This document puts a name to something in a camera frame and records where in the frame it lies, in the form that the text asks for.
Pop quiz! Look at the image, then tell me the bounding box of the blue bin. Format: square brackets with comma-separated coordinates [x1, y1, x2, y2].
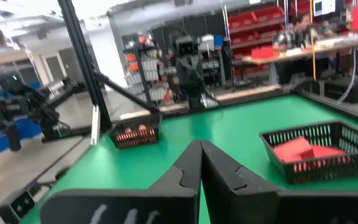
[0, 116, 43, 157]

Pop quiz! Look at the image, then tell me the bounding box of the blue box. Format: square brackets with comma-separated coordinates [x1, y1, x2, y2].
[213, 34, 225, 48]

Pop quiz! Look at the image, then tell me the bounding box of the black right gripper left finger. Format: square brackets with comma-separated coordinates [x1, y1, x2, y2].
[40, 139, 203, 224]

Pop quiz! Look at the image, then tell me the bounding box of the white screen device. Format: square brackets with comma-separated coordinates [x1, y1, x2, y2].
[313, 0, 337, 17]

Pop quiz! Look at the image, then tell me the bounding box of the black aluminium frame post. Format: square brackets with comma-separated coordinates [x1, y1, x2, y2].
[57, 0, 114, 133]

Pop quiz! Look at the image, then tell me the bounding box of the large pink foam block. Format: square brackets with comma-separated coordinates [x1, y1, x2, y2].
[273, 136, 313, 158]

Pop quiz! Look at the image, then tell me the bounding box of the thin yellow hanging cable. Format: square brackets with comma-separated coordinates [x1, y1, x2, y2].
[308, 0, 319, 82]

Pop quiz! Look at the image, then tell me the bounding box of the person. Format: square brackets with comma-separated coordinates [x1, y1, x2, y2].
[286, 12, 326, 50]

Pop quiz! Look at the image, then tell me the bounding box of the red bin shelf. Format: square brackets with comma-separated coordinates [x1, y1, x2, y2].
[227, 5, 286, 80]

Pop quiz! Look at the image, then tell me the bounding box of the wooden workbench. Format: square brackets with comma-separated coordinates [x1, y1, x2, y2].
[239, 34, 358, 86]

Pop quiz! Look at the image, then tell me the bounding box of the black camera cable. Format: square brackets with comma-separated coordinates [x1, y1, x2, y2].
[26, 166, 73, 190]

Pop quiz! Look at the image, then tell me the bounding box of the red tray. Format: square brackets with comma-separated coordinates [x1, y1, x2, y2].
[250, 45, 280, 60]

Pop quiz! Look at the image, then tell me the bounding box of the black table-level camera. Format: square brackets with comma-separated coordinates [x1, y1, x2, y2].
[0, 187, 37, 224]

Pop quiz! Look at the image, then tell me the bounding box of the rack with white bins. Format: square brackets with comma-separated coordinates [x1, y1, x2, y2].
[121, 32, 175, 105]

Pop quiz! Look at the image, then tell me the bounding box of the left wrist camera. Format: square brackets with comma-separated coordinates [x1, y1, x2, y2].
[174, 34, 199, 58]

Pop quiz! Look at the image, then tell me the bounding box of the black slotted plastic basket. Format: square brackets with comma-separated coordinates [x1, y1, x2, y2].
[108, 113, 163, 150]
[259, 120, 358, 185]

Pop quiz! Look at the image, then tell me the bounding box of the black diagonal frame brace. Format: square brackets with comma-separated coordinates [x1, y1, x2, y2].
[92, 70, 160, 114]

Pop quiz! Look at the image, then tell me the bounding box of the black box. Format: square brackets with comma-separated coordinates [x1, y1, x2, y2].
[323, 80, 358, 105]

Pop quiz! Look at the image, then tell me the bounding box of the white frame bracket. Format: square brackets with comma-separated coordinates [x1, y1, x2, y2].
[89, 104, 101, 146]

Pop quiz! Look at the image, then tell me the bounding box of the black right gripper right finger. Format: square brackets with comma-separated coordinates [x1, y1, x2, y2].
[200, 139, 358, 224]

